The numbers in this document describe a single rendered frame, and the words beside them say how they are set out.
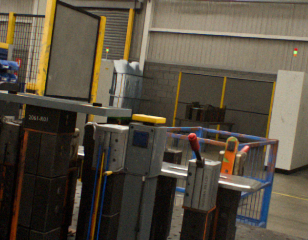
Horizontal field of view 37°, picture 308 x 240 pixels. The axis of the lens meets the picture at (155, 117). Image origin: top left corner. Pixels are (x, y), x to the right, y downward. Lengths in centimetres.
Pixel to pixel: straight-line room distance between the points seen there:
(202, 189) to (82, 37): 396
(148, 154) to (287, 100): 822
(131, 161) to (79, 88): 401
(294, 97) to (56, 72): 555
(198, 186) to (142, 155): 20
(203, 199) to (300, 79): 807
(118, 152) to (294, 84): 806
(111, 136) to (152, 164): 24
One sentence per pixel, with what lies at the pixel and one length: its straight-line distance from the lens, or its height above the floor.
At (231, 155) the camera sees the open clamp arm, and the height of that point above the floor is 105.
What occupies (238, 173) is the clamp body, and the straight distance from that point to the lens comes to 146.
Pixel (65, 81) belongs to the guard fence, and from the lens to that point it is 479.
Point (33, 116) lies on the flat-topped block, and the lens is 113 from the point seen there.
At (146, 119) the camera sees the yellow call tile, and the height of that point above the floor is 115.
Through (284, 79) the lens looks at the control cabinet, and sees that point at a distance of 920.
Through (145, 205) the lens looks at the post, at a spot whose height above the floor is 97.
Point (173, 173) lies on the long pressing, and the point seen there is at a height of 100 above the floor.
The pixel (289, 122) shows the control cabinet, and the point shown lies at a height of 101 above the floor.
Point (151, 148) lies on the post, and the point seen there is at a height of 109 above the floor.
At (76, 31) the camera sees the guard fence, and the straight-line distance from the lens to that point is 488.
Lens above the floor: 121
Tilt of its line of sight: 3 degrees down
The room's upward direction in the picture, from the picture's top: 8 degrees clockwise
